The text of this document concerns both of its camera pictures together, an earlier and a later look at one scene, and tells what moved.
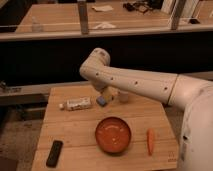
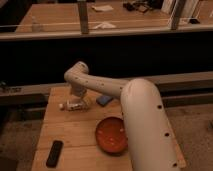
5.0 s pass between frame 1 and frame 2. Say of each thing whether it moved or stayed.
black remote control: stayed
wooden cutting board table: stayed
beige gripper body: moved
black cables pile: stayed
